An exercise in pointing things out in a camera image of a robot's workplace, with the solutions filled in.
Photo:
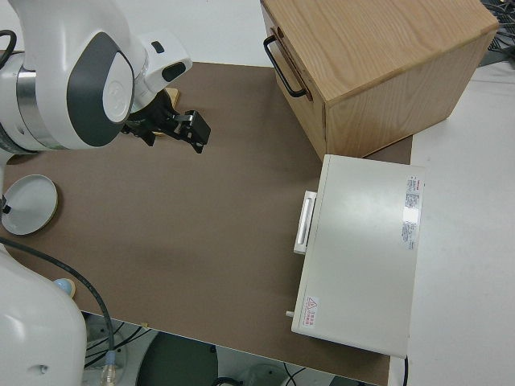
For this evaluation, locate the wooden mug tree stand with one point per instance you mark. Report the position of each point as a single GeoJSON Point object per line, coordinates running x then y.
{"type": "Point", "coordinates": [174, 96]}

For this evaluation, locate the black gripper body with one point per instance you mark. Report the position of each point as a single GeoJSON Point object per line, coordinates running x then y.
{"type": "Point", "coordinates": [175, 124]}

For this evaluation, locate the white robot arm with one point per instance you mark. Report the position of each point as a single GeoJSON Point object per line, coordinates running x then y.
{"type": "Point", "coordinates": [100, 84]}

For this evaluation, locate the cream toaster oven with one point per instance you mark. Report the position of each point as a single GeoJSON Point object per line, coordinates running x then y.
{"type": "Point", "coordinates": [362, 249]}

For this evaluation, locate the gray round plate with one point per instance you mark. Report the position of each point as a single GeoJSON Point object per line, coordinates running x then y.
{"type": "Point", "coordinates": [32, 201]}

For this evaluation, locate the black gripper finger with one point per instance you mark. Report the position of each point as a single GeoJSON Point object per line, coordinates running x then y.
{"type": "Point", "coordinates": [199, 128]}
{"type": "Point", "coordinates": [196, 147]}

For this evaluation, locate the wooden drawer cabinet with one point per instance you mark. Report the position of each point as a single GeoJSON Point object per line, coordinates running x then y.
{"type": "Point", "coordinates": [382, 72]}

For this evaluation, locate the brown table mat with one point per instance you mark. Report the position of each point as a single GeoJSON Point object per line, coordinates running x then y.
{"type": "Point", "coordinates": [201, 241]}

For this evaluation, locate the dark gray round stool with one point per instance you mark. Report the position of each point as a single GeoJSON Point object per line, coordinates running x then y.
{"type": "Point", "coordinates": [177, 362]}

